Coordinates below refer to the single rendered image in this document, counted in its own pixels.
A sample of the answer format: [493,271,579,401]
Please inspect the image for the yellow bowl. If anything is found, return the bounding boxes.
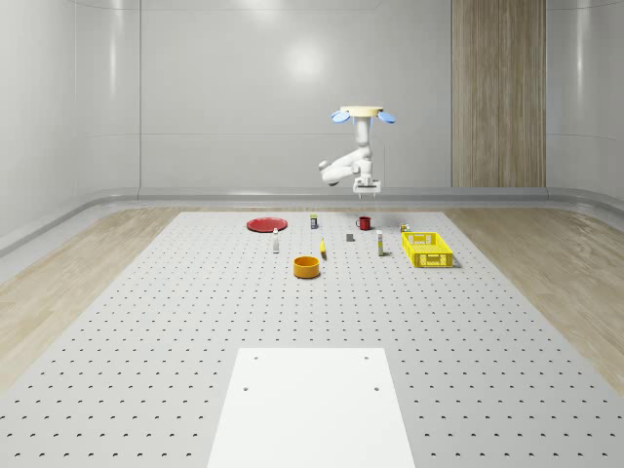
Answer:
[292,255,322,281]

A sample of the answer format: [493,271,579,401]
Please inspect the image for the yellow basket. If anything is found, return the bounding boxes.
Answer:
[400,231,454,269]

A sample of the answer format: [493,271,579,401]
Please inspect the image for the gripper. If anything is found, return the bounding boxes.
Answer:
[351,177,383,200]

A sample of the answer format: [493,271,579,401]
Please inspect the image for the red plate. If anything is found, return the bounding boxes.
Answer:
[246,216,290,235]

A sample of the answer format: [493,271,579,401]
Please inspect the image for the white board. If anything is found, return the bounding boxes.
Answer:
[206,346,417,468]

